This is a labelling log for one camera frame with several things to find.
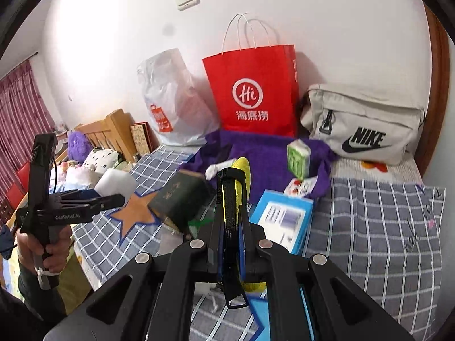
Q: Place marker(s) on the brown wooden door frame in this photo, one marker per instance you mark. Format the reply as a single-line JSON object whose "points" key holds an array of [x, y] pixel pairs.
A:
{"points": [[435, 88]]}

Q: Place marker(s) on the blue tissue pack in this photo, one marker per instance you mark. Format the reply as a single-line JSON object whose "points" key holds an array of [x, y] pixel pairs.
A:
{"points": [[280, 220]]}

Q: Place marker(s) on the person's left hand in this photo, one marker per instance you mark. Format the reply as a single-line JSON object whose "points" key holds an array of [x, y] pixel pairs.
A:
{"points": [[28, 248]]}

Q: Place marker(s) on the white red printed packet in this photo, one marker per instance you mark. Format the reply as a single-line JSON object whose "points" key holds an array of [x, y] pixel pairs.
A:
{"points": [[300, 186]]}

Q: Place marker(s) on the red striped curtain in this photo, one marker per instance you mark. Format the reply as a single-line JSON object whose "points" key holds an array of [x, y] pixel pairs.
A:
{"points": [[17, 106]]}

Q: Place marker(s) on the red paper shopping bag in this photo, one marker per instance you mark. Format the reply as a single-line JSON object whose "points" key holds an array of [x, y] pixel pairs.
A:
{"points": [[256, 88]]}

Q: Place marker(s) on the purple cloth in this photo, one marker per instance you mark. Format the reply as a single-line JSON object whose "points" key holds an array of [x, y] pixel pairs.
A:
{"points": [[270, 163]]}

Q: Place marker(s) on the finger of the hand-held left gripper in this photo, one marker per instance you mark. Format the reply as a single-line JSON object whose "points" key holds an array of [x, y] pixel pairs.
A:
{"points": [[85, 194], [106, 201]]}

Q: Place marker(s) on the green tissue packet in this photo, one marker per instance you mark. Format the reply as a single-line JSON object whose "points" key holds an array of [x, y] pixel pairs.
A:
{"points": [[298, 158]]}

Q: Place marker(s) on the blue star patch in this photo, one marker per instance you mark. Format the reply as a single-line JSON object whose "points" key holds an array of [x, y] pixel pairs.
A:
{"points": [[257, 314]]}

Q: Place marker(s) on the pastel printed quilt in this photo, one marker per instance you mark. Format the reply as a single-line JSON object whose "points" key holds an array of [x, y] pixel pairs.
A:
{"points": [[71, 176]]}

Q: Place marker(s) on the brown star patch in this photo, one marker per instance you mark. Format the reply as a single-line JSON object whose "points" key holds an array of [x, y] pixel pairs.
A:
{"points": [[138, 213]]}

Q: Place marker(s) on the white plastic shopping bag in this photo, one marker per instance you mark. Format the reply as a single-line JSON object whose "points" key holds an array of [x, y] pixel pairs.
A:
{"points": [[174, 99]]}

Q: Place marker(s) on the green plastic wrapper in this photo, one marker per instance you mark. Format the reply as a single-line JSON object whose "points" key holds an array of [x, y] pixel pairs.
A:
{"points": [[197, 224]]}

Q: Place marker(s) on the grey waist bag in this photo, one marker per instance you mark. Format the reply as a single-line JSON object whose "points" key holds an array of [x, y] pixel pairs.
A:
{"points": [[366, 120]]}

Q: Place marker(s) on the grey checked cloth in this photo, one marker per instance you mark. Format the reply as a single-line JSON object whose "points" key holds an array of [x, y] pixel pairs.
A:
{"points": [[373, 220]]}

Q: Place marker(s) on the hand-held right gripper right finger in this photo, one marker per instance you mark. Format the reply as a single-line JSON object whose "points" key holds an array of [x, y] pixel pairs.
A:
{"points": [[248, 252]]}

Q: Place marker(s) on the white dotted pillow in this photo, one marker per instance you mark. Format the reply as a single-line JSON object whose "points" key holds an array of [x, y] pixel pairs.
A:
{"points": [[101, 160]]}

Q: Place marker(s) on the wooden headboard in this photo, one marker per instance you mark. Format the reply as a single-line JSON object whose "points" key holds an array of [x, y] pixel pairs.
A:
{"points": [[110, 128]]}

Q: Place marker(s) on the person's left forearm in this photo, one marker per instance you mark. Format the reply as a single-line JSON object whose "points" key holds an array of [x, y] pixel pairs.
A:
{"points": [[28, 305]]}

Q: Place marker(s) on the purple plush toy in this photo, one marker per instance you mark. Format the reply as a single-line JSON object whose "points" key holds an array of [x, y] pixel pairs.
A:
{"points": [[78, 145]]}

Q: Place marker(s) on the dark green tea tin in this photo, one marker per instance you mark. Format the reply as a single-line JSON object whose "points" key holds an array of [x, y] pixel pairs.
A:
{"points": [[181, 195]]}

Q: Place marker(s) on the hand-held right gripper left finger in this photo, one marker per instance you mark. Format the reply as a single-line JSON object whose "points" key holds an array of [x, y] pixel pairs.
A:
{"points": [[213, 241]]}

